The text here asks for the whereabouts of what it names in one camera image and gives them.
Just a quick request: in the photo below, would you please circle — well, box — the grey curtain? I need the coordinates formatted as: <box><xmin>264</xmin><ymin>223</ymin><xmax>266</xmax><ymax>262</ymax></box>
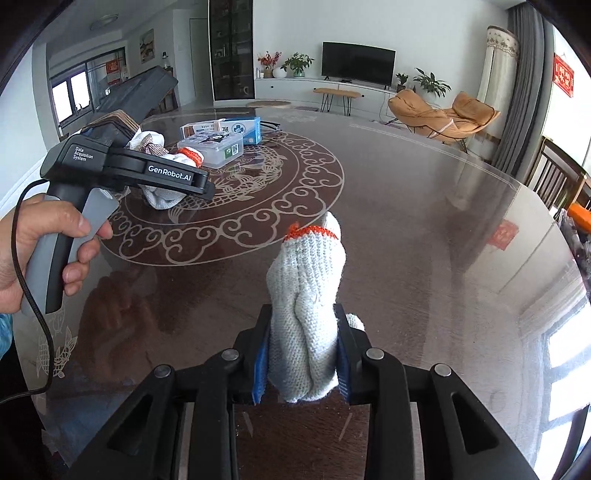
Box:
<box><xmin>489</xmin><ymin>0</ymin><xmax>555</xmax><ymax>178</ymax></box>

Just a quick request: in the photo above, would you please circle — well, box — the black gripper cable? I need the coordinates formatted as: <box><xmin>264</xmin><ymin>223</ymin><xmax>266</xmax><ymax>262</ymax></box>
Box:
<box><xmin>0</xmin><ymin>180</ymin><xmax>54</xmax><ymax>404</ymax></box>

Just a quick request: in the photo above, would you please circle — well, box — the wooden slatted chair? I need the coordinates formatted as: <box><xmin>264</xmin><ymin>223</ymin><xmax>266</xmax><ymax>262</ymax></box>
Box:
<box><xmin>526</xmin><ymin>136</ymin><xmax>591</xmax><ymax>208</ymax></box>

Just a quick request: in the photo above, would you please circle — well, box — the red wall hanging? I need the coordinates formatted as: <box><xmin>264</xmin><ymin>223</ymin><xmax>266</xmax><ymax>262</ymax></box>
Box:
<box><xmin>554</xmin><ymin>53</ymin><xmax>574</xmax><ymax>99</ymax></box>

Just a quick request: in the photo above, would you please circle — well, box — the person's left hand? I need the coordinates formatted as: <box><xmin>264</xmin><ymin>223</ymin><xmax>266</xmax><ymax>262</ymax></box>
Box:
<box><xmin>0</xmin><ymin>194</ymin><xmax>114</xmax><ymax>315</ymax></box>

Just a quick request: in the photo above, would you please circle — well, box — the white medicine box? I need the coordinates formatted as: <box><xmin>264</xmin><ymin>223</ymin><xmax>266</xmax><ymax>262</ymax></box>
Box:
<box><xmin>179</xmin><ymin>119</ymin><xmax>227</xmax><ymax>139</ymax></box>

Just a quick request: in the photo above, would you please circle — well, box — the person's left forearm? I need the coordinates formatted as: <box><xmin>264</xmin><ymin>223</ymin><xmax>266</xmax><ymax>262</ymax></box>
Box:
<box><xmin>0</xmin><ymin>295</ymin><xmax>21</xmax><ymax>361</ymax></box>

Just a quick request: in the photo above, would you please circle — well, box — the red flower bouquet vase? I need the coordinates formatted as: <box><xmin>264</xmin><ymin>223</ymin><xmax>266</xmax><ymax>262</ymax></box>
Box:
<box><xmin>257</xmin><ymin>51</ymin><xmax>282</xmax><ymax>78</ymax></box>

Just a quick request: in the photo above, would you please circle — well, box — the large leafy potted plant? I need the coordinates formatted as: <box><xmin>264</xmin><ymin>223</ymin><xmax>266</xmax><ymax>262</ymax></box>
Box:
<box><xmin>413</xmin><ymin>68</ymin><xmax>452</xmax><ymax>99</ymax></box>

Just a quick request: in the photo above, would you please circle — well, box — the red window sign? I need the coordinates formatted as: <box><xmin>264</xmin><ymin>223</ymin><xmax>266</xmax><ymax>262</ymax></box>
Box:
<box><xmin>105</xmin><ymin>60</ymin><xmax>127</xmax><ymax>86</ymax></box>

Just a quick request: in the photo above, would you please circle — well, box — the white television cabinet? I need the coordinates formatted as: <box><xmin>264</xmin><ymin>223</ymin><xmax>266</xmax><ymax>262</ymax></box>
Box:
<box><xmin>255</xmin><ymin>78</ymin><xmax>402</xmax><ymax>116</ymax></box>

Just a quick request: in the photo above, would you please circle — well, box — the green potted plant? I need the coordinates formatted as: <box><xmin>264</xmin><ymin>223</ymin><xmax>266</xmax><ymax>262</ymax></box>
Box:
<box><xmin>281</xmin><ymin>52</ymin><xmax>315</xmax><ymax>78</ymax></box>

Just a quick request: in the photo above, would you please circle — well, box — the wooden bench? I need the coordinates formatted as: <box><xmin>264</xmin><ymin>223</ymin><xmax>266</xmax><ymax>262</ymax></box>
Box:
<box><xmin>314</xmin><ymin>88</ymin><xmax>362</xmax><ymax>114</ymax></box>

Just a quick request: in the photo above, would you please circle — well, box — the clear plastic lidded box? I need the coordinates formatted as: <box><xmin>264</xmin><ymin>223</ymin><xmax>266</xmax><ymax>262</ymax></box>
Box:
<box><xmin>178</xmin><ymin>134</ymin><xmax>245</xmax><ymax>169</ymax></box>

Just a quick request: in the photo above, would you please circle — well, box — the white knit work glove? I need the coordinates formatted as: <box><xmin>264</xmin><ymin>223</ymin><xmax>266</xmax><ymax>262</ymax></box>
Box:
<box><xmin>177</xmin><ymin>147</ymin><xmax>207</xmax><ymax>168</ymax></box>
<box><xmin>267</xmin><ymin>211</ymin><xmax>366</xmax><ymax>404</ymax></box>
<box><xmin>128</xmin><ymin>130</ymin><xmax>188</xmax><ymax>212</ymax></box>

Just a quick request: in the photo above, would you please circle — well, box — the black television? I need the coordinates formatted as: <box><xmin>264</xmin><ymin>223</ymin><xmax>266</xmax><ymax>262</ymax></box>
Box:
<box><xmin>322</xmin><ymin>41</ymin><xmax>397</xmax><ymax>88</ymax></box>

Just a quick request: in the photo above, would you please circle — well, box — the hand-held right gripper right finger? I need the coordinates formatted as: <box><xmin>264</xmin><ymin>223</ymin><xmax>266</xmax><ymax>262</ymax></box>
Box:
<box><xmin>335</xmin><ymin>304</ymin><xmax>541</xmax><ymax>480</ymax></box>

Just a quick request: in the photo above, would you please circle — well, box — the orange object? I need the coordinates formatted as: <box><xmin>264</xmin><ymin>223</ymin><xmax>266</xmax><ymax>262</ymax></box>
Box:
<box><xmin>567</xmin><ymin>203</ymin><xmax>591</xmax><ymax>234</ymax></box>

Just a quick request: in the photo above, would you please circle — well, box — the blue medicine box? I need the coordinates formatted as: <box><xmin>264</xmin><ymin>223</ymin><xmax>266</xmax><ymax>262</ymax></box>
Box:
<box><xmin>221</xmin><ymin>116</ymin><xmax>262</xmax><ymax>146</ymax></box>

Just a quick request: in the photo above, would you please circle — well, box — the dark glass display cabinet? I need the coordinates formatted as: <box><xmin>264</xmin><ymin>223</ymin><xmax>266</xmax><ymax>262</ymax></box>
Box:
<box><xmin>208</xmin><ymin>0</ymin><xmax>254</xmax><ymax>101</ymax></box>

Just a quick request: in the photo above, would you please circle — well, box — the orange lounge chair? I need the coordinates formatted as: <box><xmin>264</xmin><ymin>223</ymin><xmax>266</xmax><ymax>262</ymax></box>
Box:
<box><xmin>387</xmin><ymin>89</ymin><xmax>502</xmax><ymax>151</ymax></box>

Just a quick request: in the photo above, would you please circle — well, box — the covered standing air conditioner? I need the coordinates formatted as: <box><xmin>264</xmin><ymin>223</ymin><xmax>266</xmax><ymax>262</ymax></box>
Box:
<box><xmin>476</xmin><ymin>25</ymin><xmax>521</xmax><ymax>116</ymax></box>

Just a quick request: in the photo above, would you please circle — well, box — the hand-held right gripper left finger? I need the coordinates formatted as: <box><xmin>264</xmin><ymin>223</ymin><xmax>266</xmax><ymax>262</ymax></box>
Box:
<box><xmin>65</xmin><ymin>302</ymin><xmax>273</xmax><ymax>480</ymax></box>

